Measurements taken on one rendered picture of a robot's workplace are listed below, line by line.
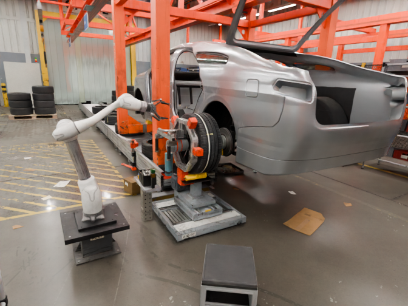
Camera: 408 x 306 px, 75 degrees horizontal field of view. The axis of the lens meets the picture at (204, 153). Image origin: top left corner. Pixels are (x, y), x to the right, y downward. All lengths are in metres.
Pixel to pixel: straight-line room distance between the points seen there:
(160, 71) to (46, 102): 8.00
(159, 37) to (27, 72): 10.69
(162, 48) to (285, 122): 1.59
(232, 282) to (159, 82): 2.14
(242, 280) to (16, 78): 12.55
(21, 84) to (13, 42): 2.68
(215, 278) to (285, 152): 1.11
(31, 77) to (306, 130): 12.24
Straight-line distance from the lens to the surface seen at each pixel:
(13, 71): 13.45
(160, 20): 3.13
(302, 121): 2.23
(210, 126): 2.69
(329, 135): 2.41
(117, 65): 4.92
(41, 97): 10.73
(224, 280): 1.82
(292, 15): 5.40
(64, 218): 2.71
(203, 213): 2.90
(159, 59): 3.08
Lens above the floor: 1.53
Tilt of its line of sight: 15 degrees down
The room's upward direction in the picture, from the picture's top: 2 degrees clockwise
